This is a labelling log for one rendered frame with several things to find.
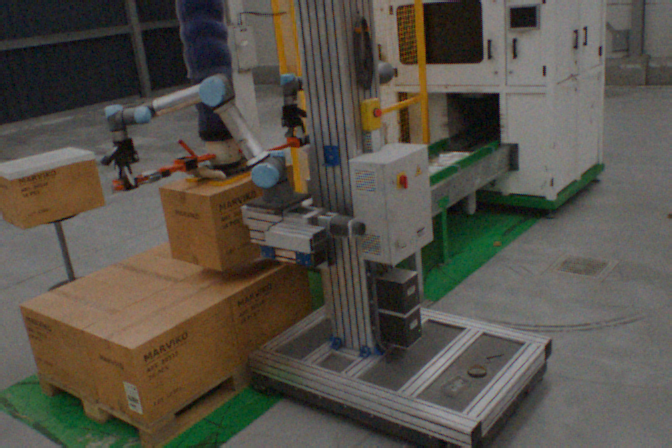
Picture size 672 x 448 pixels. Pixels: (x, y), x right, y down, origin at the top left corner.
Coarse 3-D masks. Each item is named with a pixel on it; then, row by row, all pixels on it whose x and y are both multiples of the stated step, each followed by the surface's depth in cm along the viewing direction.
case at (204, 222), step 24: (288, 168) 368; (168, 192) 348; (192, 192) 336; (216, 192) 331; (240, 192) 343; (168, 216) 355; (192, 216) 341; (216, 216) 333; (240, 216) 345; (192, 240) 348; (216, 240) 335; (240, 240) 347; (216, 264) 341
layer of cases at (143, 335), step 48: (96, 288) 370; (144, 288) 363; (192, 288) 357; (240, 288) 350; (288, 288) 379; (48, 336) 350; (96, 336) 317; (144, 336) 310; (192, 336) 327; (240, 336) 353; (96, 384) 334; (144, 384) 308; (192, 384) 331
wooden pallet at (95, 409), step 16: (240, 368) 356; (48, 384) 370; (64, 384) 359; (224, 384) 359; (240, 384) 358; (96, 400) 339; (192, 400) 332; (208, 400) 350; (224, 400) 350; (96, 416) 345; (112, 416) 348; (128, 416) 324; (192, 416) 338; (144, 432) 318; (160, 432) 319; (176, 432) 327
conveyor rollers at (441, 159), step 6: (432, 156) 566; (438, 156) 563; (444, 156) 564; (450, 156) 561; (456, 156) 558; (462, 156) 555; (432, 162) 548; (438, 162) 548; (444, 162) 545; (450, 162) 542; (432, 168) 532; (438, 168) 529
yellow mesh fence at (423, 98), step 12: (420, 0) 554; (420, 12) 556; (384, 24) 522; (396, 24) 536; (420, 24) 559; (420, 36) 562; (420, 48) 566; (420, 60) 570; (408, 72) 557; (420, 72) 573; (420, 84) 577; (408, 96) 561; (420, 96) 575; (384, 108) 536; (396, 108) 548; (408, 108) 564; (384, 120) 538; (420, 144) 585
